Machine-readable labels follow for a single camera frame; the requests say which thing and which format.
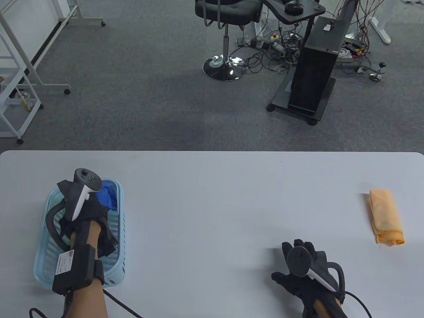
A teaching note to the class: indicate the person's right hand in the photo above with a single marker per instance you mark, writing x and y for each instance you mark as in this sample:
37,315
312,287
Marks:
291,281

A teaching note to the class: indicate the person's left hand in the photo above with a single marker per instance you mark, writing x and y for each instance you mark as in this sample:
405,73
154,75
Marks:
94,210

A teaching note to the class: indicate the blue rectangular towel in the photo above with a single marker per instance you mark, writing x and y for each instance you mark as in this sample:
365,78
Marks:
107,195

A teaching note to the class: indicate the orange rectangular towel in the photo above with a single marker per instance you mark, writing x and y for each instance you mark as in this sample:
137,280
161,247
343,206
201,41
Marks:
386,215

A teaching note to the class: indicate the person's right forearm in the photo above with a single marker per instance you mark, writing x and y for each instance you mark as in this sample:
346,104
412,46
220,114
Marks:
326,308

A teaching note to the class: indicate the person's left forearm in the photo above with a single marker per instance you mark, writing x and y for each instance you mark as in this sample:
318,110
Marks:
89,304

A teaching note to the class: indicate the black right hand controller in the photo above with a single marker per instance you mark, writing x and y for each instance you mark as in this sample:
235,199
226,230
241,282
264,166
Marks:
298,261

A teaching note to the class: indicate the black hand controller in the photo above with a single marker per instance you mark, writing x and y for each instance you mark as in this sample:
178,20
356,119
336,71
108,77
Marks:
86,180
298,261

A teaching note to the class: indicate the black left hand controller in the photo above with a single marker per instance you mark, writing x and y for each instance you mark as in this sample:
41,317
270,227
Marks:
86,180

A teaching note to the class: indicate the light blue plastic basket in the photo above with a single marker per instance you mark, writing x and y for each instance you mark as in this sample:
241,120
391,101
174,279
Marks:
114,265

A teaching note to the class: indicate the white metal rack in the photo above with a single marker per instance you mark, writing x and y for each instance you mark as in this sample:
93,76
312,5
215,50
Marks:
10,89

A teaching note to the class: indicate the black rolling base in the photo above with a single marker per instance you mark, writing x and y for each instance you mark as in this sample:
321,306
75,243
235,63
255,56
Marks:
281,96

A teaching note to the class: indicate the white rolling whiteboard stand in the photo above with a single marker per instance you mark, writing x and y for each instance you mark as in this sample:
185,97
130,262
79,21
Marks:
20,29

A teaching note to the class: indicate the black computer tower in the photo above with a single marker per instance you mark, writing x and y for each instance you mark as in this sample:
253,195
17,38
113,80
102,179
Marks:
314,76

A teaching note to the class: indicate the chrome stand foot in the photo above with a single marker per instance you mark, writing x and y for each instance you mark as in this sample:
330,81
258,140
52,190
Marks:
375,78

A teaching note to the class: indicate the round white floor device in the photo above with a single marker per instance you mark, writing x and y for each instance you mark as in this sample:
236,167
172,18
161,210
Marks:
344,54

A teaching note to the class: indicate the black swivel chair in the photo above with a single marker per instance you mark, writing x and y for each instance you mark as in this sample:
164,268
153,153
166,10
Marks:
228,8

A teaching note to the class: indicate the white desk leg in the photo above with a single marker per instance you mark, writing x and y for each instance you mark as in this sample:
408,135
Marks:
381,31

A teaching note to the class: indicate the small black side desk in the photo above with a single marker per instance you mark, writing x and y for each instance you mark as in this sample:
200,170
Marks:
304,15

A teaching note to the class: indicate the black object on side desk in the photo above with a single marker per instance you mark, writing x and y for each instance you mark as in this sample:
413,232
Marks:
293,6

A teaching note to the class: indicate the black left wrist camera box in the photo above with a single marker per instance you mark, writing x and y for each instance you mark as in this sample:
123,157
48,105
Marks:
78,268

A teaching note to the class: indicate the black slanted post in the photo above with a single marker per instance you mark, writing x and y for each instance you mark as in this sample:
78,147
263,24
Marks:
344,10

